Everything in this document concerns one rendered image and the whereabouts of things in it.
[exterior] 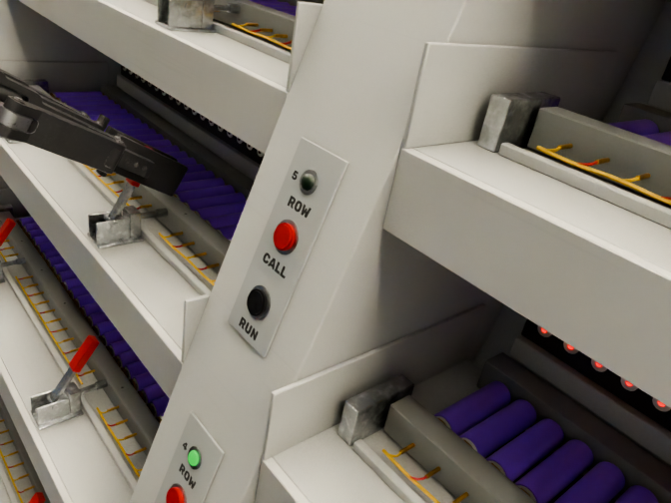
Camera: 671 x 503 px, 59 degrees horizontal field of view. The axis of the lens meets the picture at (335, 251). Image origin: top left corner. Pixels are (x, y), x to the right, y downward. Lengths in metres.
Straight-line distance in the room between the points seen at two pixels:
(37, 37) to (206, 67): 0.52
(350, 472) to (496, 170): 0.19
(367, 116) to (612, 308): 0.15
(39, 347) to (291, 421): 0.44
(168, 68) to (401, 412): 0.31
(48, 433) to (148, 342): 0.20
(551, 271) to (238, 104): 0.24
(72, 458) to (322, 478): 0.31
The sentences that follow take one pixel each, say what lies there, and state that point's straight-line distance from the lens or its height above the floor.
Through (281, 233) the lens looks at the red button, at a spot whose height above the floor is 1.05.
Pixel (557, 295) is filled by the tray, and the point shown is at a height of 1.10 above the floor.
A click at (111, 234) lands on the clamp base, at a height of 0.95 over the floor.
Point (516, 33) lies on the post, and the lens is 0.34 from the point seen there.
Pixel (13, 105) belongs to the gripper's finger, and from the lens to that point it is 0.42.
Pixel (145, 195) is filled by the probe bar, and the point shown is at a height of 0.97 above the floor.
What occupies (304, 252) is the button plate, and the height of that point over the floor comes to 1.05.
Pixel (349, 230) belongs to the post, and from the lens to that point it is 0.31.
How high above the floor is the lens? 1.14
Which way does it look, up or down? 14 degrees down
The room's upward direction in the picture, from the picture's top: 24 degrees clockwise
